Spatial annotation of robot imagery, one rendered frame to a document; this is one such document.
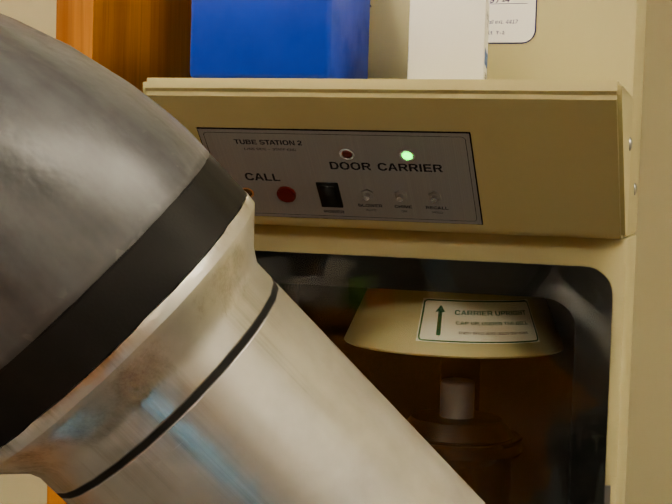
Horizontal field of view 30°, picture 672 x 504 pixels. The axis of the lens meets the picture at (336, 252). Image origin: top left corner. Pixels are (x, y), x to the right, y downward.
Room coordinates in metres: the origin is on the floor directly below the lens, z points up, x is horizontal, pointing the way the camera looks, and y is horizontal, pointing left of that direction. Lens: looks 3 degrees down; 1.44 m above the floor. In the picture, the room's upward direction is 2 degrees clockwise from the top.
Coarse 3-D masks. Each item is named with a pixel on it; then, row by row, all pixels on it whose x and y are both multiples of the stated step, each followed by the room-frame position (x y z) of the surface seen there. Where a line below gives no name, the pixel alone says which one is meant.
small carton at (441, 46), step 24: (432, 0) 0.83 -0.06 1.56; (456, 0) 0.83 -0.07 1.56; (480, 0) 0.83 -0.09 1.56; (432, 24) 0.83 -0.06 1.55; (456, 24) 0.83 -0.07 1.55; (480, 24) 0.83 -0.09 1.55; (408, 48) 0.84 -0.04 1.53; (432, 48) 0.83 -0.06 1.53; (456, 48) 0.83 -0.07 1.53; (480, 48) 0.83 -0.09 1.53; (408, 72) 0.83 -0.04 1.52; (432, 72) 0.83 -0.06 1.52; (456, 72) 0.83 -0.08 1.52; (480, 72) 0.83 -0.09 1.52
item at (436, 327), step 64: (256, 256) 0.94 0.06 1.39; (320, 256) 0.93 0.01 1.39; (384, 256) 0.92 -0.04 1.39; (320, 320) 0.93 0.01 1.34; (384, 320) 0.91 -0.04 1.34; (448, 320) 0.90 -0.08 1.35; (512, 320) 0.89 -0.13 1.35; (576, 320) 0.87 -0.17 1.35; (384, 384) 0.91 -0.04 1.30; (448, 384) 0.90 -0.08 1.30; (512, 384) 0.89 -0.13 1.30; (576, 384) 0.87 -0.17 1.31; (448, 448) 0.90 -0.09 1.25; (512, 448) 0.88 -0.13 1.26; (576, 448) 0.87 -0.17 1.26
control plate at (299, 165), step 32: (224, 128) 0.86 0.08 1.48; (256, 128) 0.86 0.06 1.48; (224, 160) 0.89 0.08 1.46; (256, 160) 0.88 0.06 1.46; (288, 160) 0.87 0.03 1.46; (320, 160) 0.86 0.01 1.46; (352, 160) 0.86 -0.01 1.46; (384, 160) 0.85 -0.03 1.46; (416, 160) 0.84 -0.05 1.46; (448, 160) 0.84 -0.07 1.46; (256, 192) 0.90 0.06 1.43; (352, 192) 0.88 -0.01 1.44; (384, 192) 0.87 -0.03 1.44; (416, 192) 0.86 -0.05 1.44; (448, 192) 0.86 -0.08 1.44; (480, 224) 0.87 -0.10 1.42
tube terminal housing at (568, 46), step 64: (384, 0) 0.93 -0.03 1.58; (576, 0) 0.89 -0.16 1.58; (640, 0) 0.91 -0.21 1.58; (384, 64) 0.93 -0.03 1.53; (512, 64) 0.90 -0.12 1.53; (576, 64) 0.89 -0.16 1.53; (640, 64) 0.94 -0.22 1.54; (640, 128) 0.97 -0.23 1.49; (448, 256) 0.91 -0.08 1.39; (512, 256) 0.90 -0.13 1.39; (576, 256) 0.89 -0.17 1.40
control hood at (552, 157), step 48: (192, 96) 0.85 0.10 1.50; (240, 96) 0.84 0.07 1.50; (288, 96) 0.83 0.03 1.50; (336, 96) 0.82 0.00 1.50; (384, 96) 0.81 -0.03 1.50; (432, 96) 0.80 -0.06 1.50; (480, 96) 0.79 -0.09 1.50; (528, 96) 0.78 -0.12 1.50; (576, 96) 0.78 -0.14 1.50; (624, 96) 0.79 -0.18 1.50; (480, 144) 0.82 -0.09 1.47; (528, 144) 0.81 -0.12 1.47; (576, 144) 0.80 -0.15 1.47; (624, 144) 0.81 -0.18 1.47; (480, 192) 0.85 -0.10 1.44; (528, 192) 0.84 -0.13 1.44; (576, 192) 0.83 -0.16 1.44; (624, 192) 0.83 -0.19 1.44
